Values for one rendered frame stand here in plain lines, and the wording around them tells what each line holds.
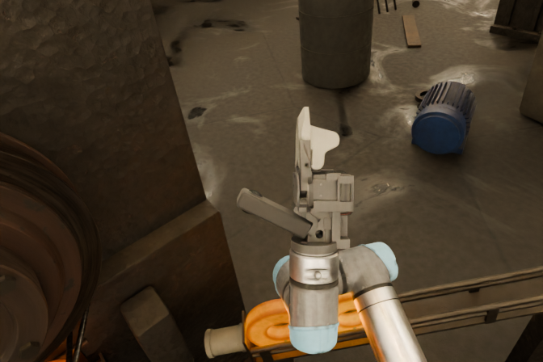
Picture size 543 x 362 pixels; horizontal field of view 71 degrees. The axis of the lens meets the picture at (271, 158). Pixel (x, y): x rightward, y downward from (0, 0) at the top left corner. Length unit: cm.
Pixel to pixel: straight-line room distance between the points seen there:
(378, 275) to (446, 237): 136
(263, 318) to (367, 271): 26
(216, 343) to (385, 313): 40
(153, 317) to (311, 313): 39
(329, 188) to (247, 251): 142
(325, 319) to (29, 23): 61
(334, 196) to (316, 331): 20
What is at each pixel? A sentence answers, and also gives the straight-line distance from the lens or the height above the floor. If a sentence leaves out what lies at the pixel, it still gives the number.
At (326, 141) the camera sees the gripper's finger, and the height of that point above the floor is 118.
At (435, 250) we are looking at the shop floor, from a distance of 199.
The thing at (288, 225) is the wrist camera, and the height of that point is 108.
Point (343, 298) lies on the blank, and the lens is 83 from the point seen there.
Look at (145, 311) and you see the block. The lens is 89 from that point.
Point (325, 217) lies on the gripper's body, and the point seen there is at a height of 108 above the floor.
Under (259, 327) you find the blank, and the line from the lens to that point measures 88.
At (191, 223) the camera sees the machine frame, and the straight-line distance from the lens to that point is 90.
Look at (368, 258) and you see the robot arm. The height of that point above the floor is 93.
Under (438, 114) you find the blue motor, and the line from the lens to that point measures 231.
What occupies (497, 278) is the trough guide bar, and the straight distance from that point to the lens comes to 101.
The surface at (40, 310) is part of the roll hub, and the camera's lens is 60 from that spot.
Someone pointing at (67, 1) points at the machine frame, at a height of 137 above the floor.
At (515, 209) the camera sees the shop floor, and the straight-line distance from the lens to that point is 230.
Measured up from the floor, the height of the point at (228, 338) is 69.
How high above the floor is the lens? 150
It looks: 38 degrees down
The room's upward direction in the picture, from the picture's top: 7 degrees counter-clockwise
